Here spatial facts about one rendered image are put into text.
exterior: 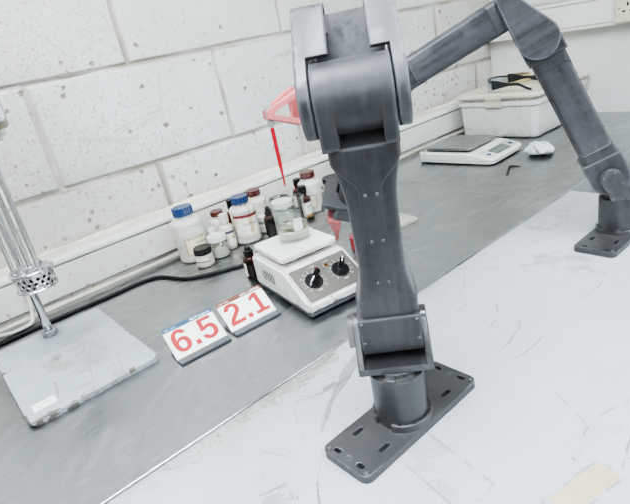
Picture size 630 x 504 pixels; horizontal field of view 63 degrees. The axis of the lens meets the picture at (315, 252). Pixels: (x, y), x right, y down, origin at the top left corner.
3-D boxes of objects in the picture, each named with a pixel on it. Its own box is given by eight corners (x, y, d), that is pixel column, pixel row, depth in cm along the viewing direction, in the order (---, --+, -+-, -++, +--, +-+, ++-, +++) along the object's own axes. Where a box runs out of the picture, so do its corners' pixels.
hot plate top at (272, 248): (338, 241, 95) (337, 237, 94) (282, 265, 90) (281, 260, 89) (304, 228, 105) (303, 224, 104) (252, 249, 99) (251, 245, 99)
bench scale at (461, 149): (493, 167, 146) (492, 150, 145) (417, 164, 165) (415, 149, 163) (524, 149, 158) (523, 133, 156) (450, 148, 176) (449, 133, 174)
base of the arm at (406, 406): (309, 398, 55) (355, 427, 50) (426, 314, 66) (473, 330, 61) (322, 455, 58) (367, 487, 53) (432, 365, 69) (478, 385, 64)
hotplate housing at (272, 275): (372, 290, 92) (366, 249, 89) (311, 320, 86) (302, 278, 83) (307, 259, 110) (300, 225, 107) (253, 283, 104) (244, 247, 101)
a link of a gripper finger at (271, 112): (268, 94, 85) (315, 83, 89) (250, 95, 91) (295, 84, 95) (277, 135, 88) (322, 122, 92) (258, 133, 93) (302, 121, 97)
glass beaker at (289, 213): (316, 232, 100) (308, 190, 97) (305, 246, 94) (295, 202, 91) (283, 234, 102) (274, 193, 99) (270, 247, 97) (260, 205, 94)
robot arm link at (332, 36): (325, 96, 72) (279, -19, 41) (390, 84, 70) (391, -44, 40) (338, 184, 71) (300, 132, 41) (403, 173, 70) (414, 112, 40)
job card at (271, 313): (281, 313, 90) (276, 293, 89) (237, 337, 86) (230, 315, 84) (263, 303, 95) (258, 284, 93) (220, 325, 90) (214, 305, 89)
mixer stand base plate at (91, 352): (160, 359, 84) (158, 354, 83) (31, 430, 73) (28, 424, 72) (98, 310, 106) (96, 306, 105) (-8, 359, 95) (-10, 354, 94)
